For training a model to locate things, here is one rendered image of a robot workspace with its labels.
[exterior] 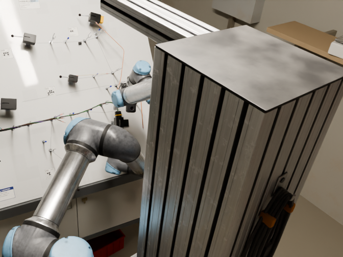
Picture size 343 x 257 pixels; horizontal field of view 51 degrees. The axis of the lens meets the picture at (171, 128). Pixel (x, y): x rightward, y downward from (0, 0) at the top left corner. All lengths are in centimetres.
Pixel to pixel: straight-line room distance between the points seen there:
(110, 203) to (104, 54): 88
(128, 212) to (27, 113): 89
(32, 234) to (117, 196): 113
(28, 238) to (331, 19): 248
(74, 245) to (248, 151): 69
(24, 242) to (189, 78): 74
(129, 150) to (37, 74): 88
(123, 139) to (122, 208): 112
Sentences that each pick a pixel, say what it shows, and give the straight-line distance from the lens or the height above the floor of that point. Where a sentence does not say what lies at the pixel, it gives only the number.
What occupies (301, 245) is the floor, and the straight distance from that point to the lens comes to 317.
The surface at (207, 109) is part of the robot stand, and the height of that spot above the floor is 198.
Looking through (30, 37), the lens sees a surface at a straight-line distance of 195.
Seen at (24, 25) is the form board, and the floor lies 156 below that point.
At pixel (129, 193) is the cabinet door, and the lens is 225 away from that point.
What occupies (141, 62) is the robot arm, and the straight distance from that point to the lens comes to 166.
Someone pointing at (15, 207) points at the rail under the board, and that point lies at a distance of 197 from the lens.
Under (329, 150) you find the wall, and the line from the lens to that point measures 322.
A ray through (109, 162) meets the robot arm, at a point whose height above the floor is 119.
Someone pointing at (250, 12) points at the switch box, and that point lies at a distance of 320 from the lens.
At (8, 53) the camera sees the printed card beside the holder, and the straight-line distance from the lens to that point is 201.
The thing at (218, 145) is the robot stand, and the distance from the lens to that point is 59.
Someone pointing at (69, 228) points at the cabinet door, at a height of 52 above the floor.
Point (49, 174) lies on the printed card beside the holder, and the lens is 197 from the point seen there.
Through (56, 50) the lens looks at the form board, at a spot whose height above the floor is 145.
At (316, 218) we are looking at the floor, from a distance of 343.
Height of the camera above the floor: 228
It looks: 35 degrees down
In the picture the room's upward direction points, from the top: 8 degrees clockwise
